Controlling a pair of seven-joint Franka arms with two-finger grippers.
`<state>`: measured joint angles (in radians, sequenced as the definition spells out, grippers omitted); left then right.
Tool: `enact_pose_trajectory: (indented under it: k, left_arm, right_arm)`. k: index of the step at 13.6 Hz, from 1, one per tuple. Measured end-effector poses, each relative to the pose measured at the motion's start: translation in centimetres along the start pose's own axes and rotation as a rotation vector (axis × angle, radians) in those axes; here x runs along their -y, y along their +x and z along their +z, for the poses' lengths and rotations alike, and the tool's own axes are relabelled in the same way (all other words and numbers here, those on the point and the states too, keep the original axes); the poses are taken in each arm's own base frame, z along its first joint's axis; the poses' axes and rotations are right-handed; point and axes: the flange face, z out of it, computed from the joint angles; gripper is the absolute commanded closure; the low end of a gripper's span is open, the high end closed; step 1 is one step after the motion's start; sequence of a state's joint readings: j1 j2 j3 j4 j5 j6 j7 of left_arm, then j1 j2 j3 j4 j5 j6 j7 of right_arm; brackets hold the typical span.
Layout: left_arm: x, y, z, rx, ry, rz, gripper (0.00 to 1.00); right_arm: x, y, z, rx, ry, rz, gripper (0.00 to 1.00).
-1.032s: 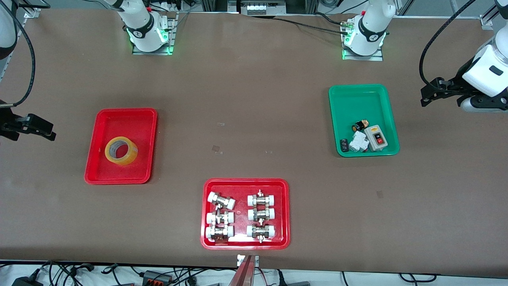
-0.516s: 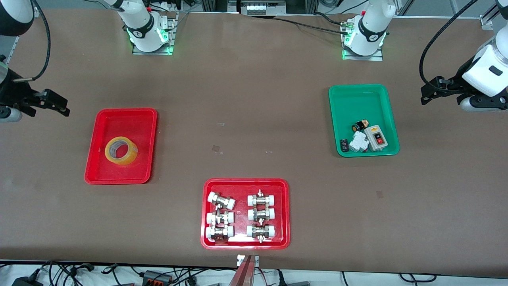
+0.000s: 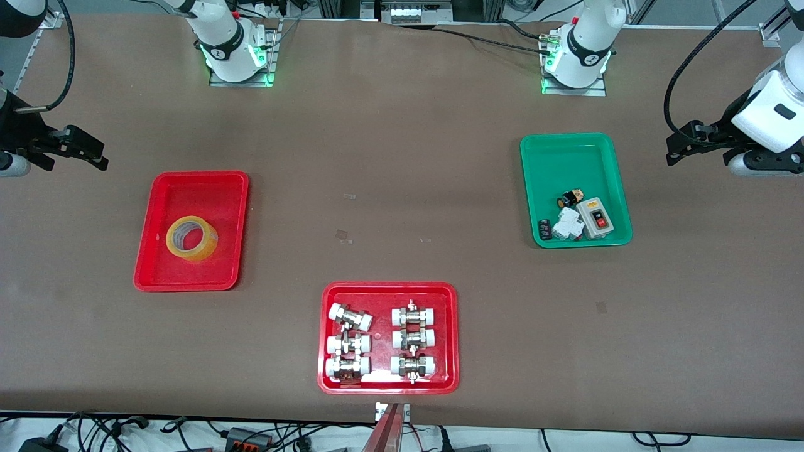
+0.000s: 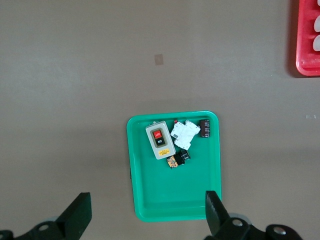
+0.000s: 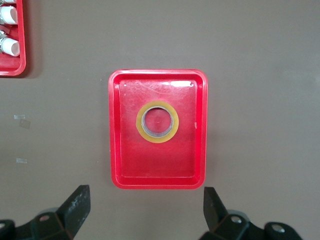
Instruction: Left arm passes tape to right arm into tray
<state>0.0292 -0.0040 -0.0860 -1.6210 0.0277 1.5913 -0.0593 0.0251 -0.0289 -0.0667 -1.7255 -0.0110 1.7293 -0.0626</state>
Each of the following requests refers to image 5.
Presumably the yellow packing tape roll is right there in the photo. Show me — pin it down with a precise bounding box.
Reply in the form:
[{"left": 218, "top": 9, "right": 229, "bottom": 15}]
[{"left": 135, "top": 100, "right": 180, "bottom": 144}]

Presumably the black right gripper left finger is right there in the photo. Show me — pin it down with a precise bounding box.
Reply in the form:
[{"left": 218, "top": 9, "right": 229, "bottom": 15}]
[{"left": 0, "top": 184, "right": 91, "bottom": 240}]

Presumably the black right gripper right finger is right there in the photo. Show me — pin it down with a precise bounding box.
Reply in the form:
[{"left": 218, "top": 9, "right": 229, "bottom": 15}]
[{"left": 199, "top": 186, "right": 301, "bottom": 240}]

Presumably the red plastic tray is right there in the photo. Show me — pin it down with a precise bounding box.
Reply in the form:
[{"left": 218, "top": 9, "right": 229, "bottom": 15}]
[
  {"left": 108, "top": 68, "right": 209, "bottom": 191},
  {"left": 0, "top": 0, "right": 27, "bottom": 77}
]

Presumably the white-ended metal pipe fitting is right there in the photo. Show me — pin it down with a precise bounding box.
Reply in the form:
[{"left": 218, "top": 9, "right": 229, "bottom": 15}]
[
  {"left": 0, "top": 5, "right": 19, "bottom": 26},
  {"left": 0, "top": 37, "right": 20, "bottom": 57}
]

